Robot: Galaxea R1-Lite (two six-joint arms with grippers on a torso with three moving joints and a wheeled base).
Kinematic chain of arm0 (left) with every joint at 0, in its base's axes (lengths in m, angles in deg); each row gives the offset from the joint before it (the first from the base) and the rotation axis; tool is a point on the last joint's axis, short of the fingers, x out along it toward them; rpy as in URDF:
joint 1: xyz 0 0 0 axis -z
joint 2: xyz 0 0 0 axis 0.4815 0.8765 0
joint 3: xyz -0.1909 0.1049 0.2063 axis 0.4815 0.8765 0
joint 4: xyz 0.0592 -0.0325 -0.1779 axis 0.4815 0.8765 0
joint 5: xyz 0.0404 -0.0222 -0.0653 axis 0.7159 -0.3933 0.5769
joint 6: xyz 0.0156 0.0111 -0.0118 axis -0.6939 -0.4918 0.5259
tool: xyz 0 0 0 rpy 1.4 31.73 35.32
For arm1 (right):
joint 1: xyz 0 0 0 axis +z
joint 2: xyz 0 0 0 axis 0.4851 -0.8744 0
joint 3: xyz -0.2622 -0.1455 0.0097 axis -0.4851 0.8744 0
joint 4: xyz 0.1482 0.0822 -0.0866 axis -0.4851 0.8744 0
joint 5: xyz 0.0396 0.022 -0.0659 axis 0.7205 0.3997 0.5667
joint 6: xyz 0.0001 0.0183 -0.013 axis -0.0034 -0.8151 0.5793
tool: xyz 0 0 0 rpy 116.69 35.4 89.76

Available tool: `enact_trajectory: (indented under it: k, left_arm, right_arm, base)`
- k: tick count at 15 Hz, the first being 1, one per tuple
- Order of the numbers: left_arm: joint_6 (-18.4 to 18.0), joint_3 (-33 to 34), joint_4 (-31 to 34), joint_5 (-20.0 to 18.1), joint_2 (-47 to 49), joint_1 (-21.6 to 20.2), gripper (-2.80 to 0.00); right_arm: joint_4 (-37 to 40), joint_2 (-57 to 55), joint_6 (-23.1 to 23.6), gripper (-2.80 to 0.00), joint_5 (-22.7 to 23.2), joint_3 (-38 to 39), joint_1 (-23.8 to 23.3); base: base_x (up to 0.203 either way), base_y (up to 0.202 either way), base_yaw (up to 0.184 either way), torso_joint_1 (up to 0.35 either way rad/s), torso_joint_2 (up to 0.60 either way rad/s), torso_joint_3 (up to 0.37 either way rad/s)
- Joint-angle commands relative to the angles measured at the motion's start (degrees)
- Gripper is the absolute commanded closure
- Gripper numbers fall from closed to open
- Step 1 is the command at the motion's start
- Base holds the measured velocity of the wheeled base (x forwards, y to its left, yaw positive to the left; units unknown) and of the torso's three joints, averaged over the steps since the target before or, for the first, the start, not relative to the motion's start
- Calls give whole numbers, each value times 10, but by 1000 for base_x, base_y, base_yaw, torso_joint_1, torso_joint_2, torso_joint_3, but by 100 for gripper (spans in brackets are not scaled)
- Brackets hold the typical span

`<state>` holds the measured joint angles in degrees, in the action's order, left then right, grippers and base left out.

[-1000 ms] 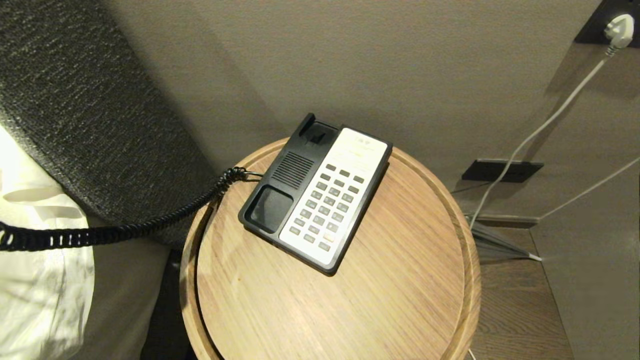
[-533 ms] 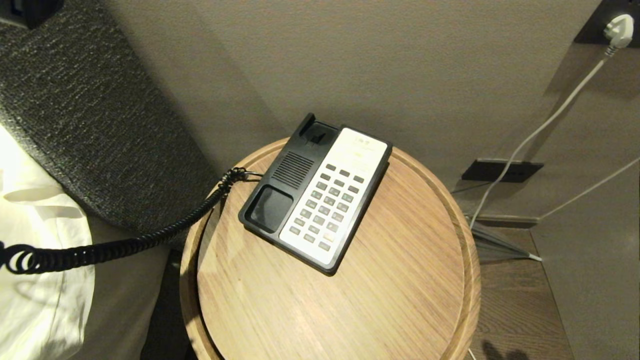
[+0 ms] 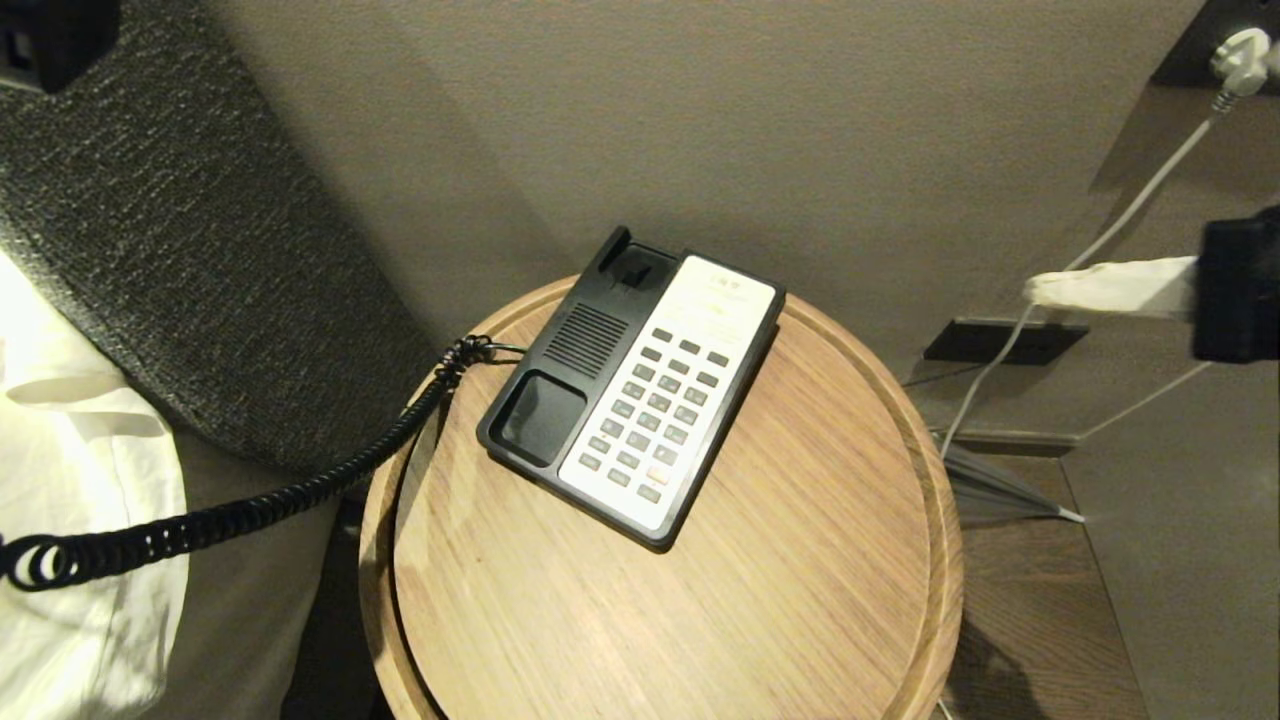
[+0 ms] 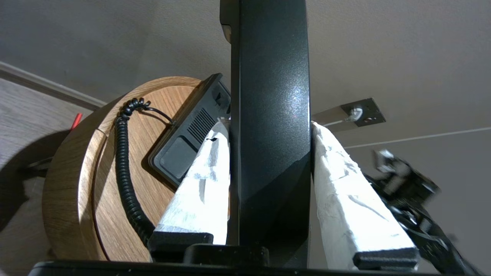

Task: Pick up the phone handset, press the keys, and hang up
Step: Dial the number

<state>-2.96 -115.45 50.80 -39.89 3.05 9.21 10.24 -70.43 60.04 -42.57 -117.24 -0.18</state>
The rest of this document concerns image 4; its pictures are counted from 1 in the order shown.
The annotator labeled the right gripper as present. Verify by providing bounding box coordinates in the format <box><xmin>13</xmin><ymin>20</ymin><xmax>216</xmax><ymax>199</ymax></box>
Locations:
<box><xmin>373</xmin><ymin>149</ymin><xmax>440</xmax><ymax>204</ymax></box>

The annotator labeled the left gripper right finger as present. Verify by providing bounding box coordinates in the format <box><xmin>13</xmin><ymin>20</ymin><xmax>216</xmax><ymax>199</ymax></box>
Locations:
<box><xmin>311</xmin><ymin>121</ymin><xmax>420</xmax><ymax>271</ymax></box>

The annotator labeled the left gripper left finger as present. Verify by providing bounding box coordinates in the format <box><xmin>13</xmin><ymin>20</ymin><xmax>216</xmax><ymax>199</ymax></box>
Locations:
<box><xmin>148</xmin><ymin>121</ymin><xmax>231</xmax><ymax>262</ymax></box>

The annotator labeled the black phone handset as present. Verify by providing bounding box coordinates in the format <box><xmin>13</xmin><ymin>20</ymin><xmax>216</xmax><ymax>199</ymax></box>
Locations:
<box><xmin>219</xmin><ymin>0</ymin><xmax>311</xmax><ymax>268</ymax></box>

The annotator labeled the black desk phone base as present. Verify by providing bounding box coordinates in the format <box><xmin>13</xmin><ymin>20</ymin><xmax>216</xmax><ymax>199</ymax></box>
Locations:
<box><xmin>148</xmin><ymin>73</ymin><xmax>232</xmax><ymax>189</ymax></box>

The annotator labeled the round wooden side table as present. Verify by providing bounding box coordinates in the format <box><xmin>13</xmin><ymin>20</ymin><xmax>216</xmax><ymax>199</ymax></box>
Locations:
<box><xmin>41</xmin><ymin>76</ymin><xmax>231</xmax><ymax>263</ymax></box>

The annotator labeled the grey baseboard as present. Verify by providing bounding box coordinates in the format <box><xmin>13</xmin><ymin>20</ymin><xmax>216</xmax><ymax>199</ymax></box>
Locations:
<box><xmin>0</xmin><ymin>61</ymin><xmax>107</xmax><ymax>109</ymax></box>

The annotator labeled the black wall socket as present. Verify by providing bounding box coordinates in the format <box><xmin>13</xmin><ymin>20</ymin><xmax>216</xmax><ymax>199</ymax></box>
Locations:
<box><xmin>341</xmin><ymin>98</ymin><xmax>386</xmax><ymax>127</ymax></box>

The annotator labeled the black coiled phone cord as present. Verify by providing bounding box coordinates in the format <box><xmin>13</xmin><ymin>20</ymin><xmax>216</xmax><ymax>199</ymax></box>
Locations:
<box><xmin>114</xmin><ymin>97</ymin><xmax>174</xmax><ymax>248</ymax></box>

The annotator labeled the white plug with cable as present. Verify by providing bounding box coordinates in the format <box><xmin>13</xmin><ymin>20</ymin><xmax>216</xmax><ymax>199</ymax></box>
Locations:
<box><xmin>321</xmin><ymin>108</ymin><xmax>363</xmax><ymax>127</ymax></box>

